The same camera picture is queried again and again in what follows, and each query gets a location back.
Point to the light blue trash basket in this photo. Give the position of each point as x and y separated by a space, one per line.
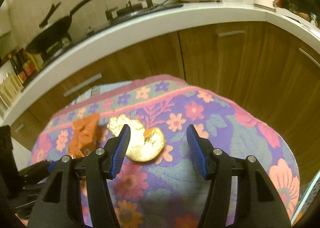
306 198

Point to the sauce bottles on counter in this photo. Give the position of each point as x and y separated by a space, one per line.
23 63

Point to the brown wooden cabinets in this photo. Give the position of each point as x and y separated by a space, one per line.
263 68

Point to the orange snack wrapper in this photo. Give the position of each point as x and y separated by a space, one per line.
87 135

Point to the orange peel piece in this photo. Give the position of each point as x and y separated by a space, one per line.
145 144

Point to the white countertop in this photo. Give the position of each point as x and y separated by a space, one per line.
149 26

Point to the floral purple tablecloth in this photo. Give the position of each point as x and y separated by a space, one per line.
168 191

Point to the black wok pan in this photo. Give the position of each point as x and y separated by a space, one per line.
53 32

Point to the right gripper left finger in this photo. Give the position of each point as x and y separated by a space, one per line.
59 202

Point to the black gas stove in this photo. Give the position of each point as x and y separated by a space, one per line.
114 17

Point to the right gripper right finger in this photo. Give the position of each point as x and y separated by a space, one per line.
258 202

